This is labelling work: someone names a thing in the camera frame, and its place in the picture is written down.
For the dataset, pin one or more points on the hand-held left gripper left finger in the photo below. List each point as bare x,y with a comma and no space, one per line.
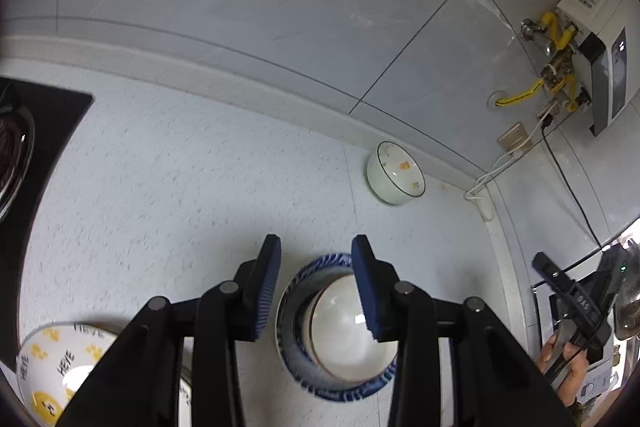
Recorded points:
265,287

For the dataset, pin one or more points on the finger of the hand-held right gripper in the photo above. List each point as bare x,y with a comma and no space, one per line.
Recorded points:
550,269

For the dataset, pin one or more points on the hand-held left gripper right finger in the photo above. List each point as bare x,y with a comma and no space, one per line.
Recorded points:
370,297

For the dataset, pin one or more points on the blue patterned deep plate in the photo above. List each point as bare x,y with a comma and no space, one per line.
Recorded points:
295,289

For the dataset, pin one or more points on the plain white bowl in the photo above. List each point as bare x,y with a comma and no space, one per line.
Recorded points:
340,322

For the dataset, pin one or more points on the yellow leaf print bowl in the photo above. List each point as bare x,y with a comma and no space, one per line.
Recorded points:
395,187

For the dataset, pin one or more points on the yellow bear print plate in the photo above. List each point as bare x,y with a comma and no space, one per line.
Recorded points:
55,357

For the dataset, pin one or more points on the person's right hand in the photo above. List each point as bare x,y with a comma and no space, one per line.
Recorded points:
575,372

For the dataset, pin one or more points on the metal pot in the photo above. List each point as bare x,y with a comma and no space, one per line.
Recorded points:
629,307

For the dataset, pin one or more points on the metal water valve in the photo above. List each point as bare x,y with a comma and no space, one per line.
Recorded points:
575,99
535,34

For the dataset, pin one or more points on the black glass gas stove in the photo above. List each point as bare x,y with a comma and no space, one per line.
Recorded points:
55,147

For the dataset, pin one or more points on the white gas water heater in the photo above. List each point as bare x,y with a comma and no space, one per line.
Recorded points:
595,7

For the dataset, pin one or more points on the beige wall socket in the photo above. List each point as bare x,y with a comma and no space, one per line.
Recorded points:
512,137

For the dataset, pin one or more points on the white wall socket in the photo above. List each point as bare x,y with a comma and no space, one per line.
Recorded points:
546,112

